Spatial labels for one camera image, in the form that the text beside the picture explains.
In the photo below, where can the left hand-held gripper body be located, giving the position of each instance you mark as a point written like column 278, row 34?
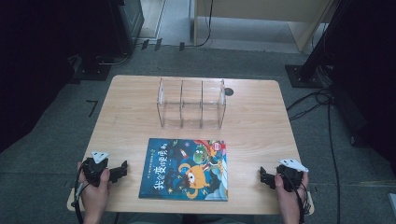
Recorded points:
column 92, row 171

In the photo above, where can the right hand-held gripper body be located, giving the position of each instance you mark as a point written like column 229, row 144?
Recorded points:
column 291, row 179

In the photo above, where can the blue children's picture book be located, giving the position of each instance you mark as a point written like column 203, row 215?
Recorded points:
column 183, row 169

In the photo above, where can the clear acrylic book rack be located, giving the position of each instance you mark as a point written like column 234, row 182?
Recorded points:
column 191, row 104

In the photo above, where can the person's right hand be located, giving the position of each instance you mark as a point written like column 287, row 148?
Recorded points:
column 289, row 202

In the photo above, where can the person's left hand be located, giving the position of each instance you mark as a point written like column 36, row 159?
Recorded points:
column 93, row 199

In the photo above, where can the black round table grommet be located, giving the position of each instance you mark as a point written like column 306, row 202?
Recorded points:
column 229, row 91

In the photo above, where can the black flat stand base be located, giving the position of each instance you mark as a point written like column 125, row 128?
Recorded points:
column 93, row 72

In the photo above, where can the white object at floor edge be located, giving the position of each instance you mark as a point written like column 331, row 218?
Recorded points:
column 393, row 205

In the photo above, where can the black metal stand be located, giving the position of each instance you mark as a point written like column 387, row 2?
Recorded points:
column 306, row 74

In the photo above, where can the black computer tower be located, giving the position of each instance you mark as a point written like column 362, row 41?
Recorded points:
column 130, row 18

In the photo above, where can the light wooden cabinet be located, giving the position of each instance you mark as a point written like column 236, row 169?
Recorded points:
column 264, row 9

